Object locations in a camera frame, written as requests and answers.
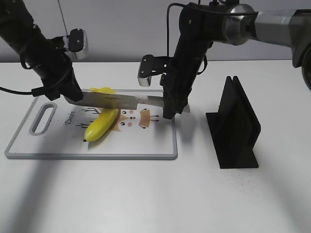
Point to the black knife stand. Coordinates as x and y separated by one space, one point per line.
234 127

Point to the white handled cleaver knife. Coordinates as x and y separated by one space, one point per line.
116 101

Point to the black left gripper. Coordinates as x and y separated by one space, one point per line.
66 86

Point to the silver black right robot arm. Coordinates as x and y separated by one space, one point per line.
232 23

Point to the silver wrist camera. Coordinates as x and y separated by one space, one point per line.
76 42
151 66

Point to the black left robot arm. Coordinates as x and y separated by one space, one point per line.
46 57

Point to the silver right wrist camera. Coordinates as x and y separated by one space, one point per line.
151 66

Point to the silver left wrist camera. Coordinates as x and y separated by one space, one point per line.
76 42

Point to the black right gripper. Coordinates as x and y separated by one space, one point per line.
177 83

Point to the white grey cutting board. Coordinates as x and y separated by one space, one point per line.
59 130

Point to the yellow plastic banana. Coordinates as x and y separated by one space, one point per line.
101 124

